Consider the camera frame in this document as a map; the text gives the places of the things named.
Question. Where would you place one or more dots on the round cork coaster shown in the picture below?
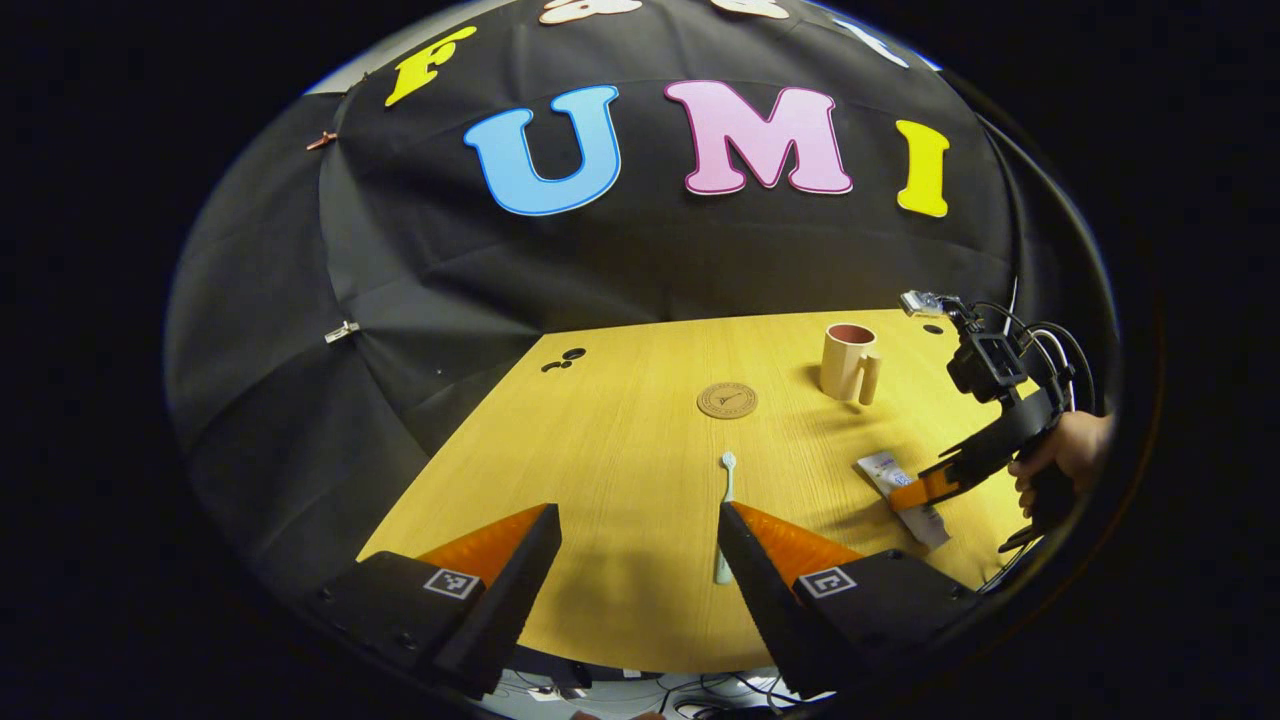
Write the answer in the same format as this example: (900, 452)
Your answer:
(727, 400)

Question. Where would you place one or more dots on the silver cloth clip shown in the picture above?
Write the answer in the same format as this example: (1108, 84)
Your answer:
(342, 331)

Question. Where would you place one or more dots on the black backdrop cloth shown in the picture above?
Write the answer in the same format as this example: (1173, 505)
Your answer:
(620, 260)

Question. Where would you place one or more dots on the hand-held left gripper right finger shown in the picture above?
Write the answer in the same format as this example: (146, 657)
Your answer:
(760, 590)

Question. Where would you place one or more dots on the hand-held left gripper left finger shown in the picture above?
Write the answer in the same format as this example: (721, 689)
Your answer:
(515, 590)

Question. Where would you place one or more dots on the pale green toothbrush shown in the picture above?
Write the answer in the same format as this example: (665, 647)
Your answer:
(727, 480)

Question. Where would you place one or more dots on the wooden desktop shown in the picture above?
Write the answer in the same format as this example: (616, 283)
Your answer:
(620, 470)

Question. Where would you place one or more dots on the white toothpaste tube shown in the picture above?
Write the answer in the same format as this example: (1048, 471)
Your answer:
(885, 472)

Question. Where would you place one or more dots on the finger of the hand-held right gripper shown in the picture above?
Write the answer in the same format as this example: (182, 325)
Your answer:
(990, 445)

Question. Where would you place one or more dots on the copper cloth clip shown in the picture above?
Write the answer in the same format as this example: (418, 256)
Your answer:
(322, 140)

